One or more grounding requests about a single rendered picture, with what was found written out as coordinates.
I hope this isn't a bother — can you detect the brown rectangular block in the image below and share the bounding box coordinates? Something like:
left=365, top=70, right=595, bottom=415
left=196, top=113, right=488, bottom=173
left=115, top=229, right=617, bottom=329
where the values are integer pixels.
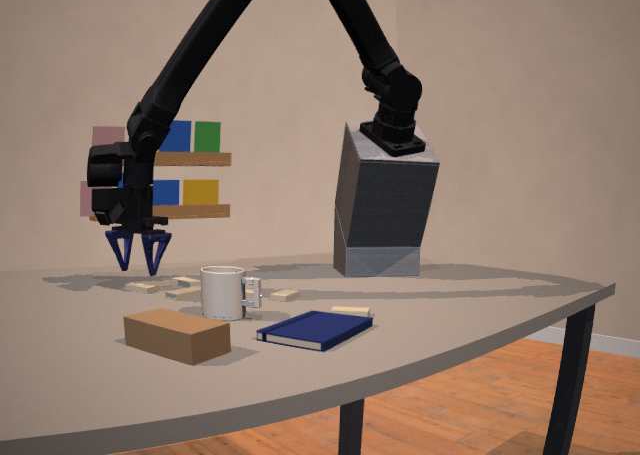
left=123, top=308, right=231, bottom=366

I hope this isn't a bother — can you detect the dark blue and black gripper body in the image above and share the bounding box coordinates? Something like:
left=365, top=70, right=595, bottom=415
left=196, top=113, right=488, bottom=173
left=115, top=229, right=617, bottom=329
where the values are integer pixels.
left=112, top=186, right=168, bottom=235

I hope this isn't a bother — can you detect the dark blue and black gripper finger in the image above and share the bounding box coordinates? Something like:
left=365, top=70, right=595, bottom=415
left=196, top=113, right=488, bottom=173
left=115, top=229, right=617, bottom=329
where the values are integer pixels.
left=141, top=232, right=172, bottom=276
left=105, top=230, right=134, bottom=271

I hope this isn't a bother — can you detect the grey mug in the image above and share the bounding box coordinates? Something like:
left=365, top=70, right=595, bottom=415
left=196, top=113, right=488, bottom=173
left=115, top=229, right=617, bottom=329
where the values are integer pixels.
left=200, top=266, right=261, bottom=321

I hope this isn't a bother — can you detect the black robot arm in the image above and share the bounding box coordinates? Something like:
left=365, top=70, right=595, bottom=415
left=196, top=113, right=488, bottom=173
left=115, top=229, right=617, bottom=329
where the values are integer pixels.
left=87, top=0, right=426, bottom=225

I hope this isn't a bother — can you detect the dark blue notebook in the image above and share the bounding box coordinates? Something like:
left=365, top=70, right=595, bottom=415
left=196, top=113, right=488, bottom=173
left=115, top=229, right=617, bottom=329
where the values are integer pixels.
left=256, top=310, right=373, bottom=352

